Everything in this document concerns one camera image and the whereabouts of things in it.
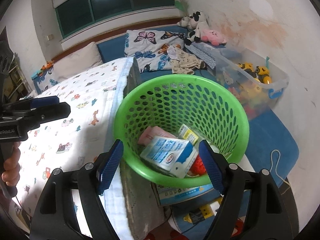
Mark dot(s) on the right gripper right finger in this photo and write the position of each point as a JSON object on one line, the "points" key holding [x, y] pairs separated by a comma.
{"points": [[213, 162]]}

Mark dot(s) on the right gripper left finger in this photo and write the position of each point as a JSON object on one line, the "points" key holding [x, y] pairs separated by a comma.
{"points": [[109, 165]]}

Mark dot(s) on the blue white milk carton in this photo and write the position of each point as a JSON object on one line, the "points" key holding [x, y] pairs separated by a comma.
{"points": [[170, 156]]}

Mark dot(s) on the yellow snack packet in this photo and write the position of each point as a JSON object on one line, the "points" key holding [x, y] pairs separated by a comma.
{"points": [[186, 133]]}

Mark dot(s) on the pink wafer snack bag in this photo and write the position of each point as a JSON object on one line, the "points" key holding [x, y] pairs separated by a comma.
{"points": [[150, 132]]}

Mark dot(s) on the person's left hand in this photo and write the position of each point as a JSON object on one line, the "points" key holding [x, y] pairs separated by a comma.
{"points": [[11, 175]]}

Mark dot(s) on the left butterfly print pillow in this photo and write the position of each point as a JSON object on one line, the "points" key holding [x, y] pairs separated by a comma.
{"points": [[44, 80]]}

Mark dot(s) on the butterfly print pillow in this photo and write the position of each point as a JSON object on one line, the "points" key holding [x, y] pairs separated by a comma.
{"points": [[149, 47], [44, 80]]}

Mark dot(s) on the green plastic mesh basket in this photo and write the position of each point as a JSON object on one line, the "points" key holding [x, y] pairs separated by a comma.
{"points": [[181, 104]]}

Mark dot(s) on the blue white cardboard box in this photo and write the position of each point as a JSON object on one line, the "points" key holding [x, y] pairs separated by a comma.
{"points": [[167, 196]]}

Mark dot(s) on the orange toy on ledge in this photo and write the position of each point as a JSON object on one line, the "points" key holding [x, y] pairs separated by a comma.
{"points": [[48, 65]]}

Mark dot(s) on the white patterned table cloth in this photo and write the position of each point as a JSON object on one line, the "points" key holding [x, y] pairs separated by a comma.
{"points": [[94, 96]]}

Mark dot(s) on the beige pillow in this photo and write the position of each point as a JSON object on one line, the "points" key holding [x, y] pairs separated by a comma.
{"points": [[77, 62]]}

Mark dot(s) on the clear plastic toy bin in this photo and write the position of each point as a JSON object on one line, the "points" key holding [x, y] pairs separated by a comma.
{"points": [[255, 97]]}

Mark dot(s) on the yellow toy excavator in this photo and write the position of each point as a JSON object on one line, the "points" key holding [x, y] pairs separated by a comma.
{"points": [[260, 73]]}

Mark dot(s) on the beige patterned clothing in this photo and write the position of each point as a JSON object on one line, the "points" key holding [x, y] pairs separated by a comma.
{"points": [[182, 62]]}

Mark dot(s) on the blue patterned folded cloth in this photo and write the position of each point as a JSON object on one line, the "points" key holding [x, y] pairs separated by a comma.
{"points": [[204, 52]]}

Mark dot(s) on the pink plush toy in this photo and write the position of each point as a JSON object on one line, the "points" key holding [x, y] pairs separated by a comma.
{"points": [[213, 37]]}

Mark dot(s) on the dark window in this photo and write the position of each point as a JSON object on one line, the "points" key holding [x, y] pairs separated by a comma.
{"points": [[112, 3]]}

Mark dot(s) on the black white cow plush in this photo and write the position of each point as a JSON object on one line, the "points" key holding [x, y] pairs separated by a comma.
{"points": [[196, 26]]}

